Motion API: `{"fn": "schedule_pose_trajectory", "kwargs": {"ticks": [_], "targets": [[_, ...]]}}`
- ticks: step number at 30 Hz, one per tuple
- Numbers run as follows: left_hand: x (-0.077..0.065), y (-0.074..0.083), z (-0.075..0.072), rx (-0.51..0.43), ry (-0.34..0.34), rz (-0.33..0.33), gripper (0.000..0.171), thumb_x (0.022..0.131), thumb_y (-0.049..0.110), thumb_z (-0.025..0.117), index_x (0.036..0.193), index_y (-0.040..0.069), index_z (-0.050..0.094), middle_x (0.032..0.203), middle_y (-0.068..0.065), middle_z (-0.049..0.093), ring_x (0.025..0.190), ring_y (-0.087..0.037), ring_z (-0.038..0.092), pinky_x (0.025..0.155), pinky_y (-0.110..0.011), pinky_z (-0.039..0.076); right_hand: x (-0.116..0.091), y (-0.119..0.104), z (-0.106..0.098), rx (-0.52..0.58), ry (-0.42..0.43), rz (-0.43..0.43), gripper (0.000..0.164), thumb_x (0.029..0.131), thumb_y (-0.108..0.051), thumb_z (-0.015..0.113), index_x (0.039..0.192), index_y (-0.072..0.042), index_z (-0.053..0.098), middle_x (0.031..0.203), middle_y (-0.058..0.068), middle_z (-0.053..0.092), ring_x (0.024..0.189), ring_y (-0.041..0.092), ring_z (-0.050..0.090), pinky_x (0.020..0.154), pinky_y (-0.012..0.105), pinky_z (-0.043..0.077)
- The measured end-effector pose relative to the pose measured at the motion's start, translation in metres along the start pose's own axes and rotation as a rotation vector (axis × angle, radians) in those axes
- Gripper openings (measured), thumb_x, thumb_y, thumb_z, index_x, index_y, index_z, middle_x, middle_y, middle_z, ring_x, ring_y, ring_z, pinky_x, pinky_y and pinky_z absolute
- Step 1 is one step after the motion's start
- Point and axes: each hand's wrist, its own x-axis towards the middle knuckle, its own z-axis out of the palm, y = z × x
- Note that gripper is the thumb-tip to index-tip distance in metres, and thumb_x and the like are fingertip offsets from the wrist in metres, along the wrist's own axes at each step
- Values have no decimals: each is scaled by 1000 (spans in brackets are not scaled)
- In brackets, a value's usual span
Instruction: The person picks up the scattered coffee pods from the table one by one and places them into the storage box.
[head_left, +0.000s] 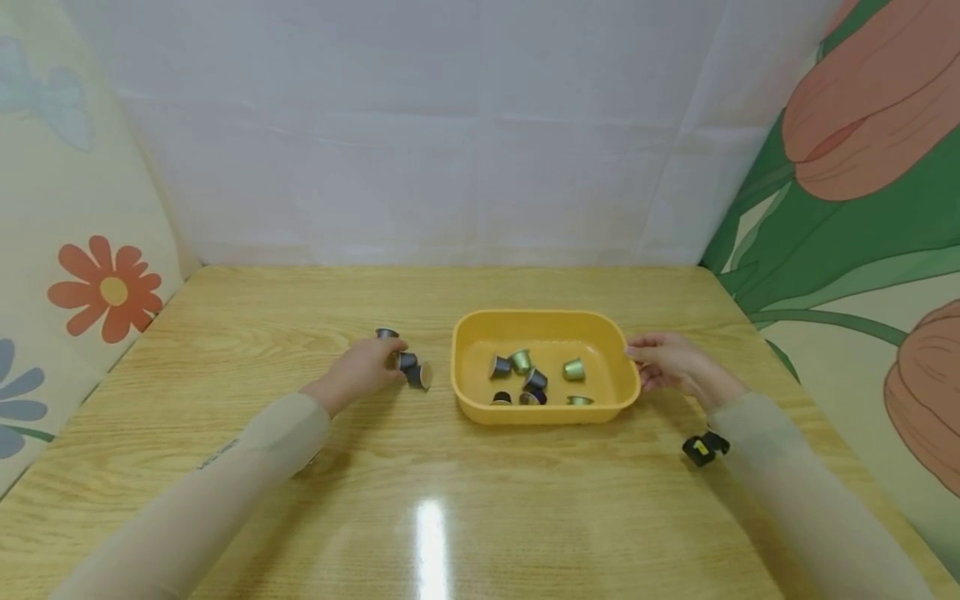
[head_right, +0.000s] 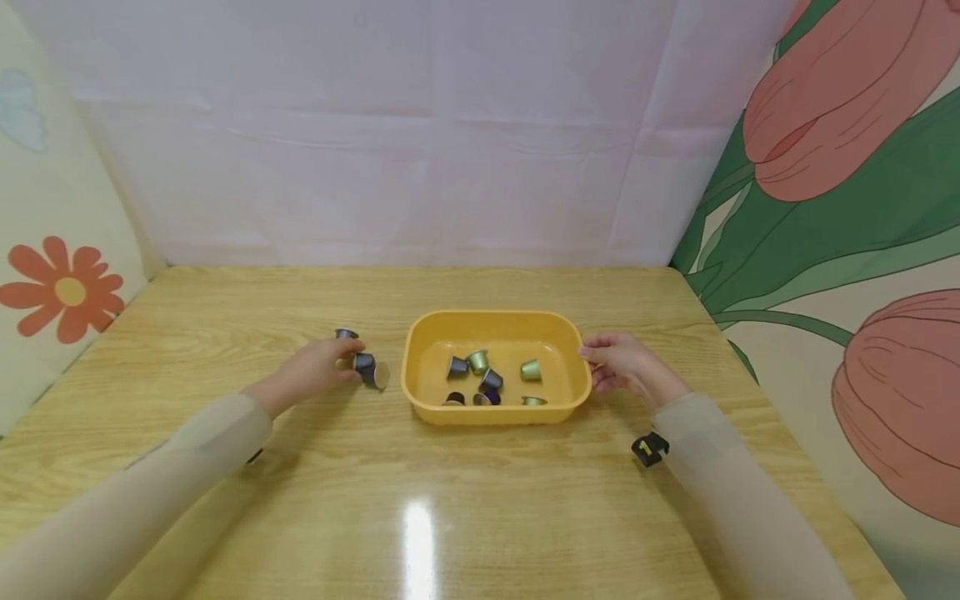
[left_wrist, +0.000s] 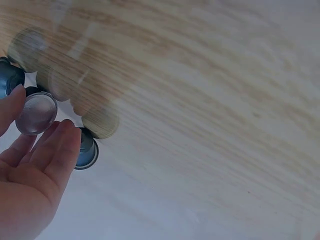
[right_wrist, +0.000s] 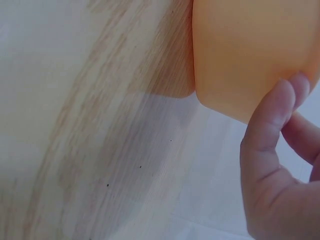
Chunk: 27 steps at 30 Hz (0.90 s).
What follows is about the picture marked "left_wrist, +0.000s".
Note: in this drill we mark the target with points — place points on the person's left hand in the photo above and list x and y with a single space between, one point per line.
27 190

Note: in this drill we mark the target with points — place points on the person's left thumb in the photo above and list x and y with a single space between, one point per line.
12 107

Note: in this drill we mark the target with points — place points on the silver foil coffee capsule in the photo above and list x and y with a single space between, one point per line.
37 115

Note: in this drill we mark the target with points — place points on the blue coffee capsule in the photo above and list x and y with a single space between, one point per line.
87 152
10 75

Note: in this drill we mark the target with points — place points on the olive gold coffee capsule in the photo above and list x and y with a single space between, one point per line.
26 48
100 120

